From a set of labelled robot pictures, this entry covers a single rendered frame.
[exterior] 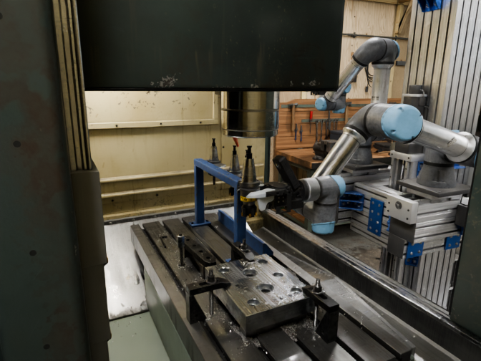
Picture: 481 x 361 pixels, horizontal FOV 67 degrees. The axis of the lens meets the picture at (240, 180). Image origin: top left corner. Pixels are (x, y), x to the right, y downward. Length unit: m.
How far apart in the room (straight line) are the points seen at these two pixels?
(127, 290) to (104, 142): 0.72
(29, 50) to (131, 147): 1.44
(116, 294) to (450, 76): 1.76
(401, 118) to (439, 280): 1.19
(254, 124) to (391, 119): 0.50
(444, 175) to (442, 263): 0.67
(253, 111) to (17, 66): 0.57
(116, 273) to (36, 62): 1.38
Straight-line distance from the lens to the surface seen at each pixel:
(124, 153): 1.96
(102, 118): 1.92
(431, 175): 1.70
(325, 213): 1.21
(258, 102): 0.95
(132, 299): 1.74
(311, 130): 4.21
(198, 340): 1.07
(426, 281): 2.19
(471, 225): 1.35
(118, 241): 1.95
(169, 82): 0.81
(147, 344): 1.54
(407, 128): 1.30
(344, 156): 1.36
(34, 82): 0.55
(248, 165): 1.03
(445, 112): 1.93
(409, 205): 1.61
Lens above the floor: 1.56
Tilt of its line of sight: 15 degrees down
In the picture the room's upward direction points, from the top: 1 degrees clockwise
